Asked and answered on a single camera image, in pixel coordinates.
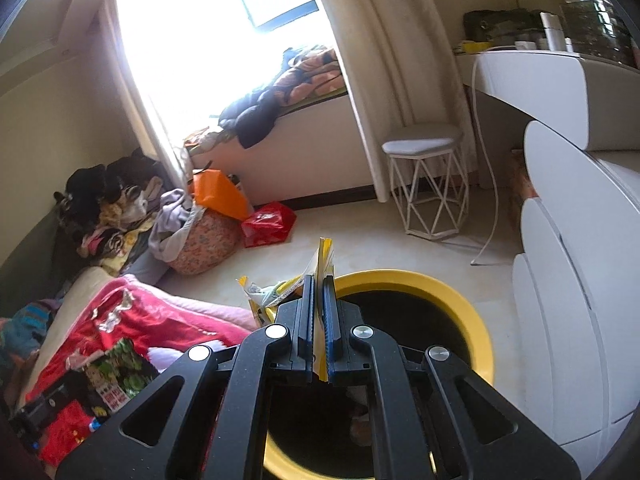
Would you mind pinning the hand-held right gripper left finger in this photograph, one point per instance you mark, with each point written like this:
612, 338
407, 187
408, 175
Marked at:
310, 310

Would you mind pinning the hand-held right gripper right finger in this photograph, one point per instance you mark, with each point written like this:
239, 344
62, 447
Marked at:
328, 310

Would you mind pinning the yellow snack wrapper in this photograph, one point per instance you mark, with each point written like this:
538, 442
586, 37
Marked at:
322, 260

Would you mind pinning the yellow rimmed black trash bin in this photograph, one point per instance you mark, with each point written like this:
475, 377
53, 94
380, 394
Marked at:
450, 305

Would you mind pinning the red snack packet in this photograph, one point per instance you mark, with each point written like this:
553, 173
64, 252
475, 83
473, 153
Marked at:
65, 432

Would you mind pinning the blue patterned cloth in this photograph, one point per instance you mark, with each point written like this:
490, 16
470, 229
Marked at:
25, 330

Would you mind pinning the green snack packet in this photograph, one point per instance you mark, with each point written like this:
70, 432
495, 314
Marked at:
120, 375

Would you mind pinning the red plastic shopping bag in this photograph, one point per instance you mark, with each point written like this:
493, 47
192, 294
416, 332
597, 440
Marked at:
267, 225

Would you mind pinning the floral laundry basket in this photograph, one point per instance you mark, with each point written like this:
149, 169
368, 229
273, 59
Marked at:
205, 245

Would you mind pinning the beige mattress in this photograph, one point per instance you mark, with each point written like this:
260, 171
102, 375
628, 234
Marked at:
85, 290

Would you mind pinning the orange shopping bag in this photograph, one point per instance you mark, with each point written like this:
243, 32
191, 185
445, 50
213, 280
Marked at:
220, 192

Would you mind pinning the red floral blanket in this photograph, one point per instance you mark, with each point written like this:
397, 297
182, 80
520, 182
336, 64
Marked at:
150, 310

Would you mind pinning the white window seat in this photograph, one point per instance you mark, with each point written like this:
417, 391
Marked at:
310, 155

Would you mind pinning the green headboard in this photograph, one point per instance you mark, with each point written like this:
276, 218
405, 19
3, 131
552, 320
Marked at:
25, 260

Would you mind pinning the lavender grey garment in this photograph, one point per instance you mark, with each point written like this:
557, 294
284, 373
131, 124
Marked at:
170, 220

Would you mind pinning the small heap of clothes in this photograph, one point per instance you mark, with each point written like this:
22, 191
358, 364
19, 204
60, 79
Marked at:
202, 140

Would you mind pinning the dark padded jacket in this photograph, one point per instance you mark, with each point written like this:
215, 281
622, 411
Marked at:
250, 115

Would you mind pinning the pile of mixed clothes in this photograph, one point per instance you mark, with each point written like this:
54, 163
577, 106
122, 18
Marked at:
105, 195

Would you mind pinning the orange patterned box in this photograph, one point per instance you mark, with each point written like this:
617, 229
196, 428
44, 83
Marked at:
522, 185

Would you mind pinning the orange patterned blanket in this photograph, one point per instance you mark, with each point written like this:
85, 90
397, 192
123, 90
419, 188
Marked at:
310, 72

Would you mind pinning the white scalloped drawer cabinet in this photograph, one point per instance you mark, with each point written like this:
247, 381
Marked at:
575, 260

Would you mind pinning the cream curtain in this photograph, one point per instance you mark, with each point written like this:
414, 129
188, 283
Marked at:
150, 110
390, 60

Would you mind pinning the yellow small item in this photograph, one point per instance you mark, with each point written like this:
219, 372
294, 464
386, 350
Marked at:
470, 47

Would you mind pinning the window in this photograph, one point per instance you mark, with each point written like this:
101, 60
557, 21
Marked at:
210, 25

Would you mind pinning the white dressing table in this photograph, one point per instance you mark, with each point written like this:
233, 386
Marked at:
540, 80

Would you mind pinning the dark bag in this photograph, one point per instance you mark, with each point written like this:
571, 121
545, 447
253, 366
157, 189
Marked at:
500, 25

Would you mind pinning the white cosmetic bottles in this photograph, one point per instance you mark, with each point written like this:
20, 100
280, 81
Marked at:
551, 32

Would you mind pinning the clear cosmetics organizer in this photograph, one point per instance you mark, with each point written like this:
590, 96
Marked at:
600, 30

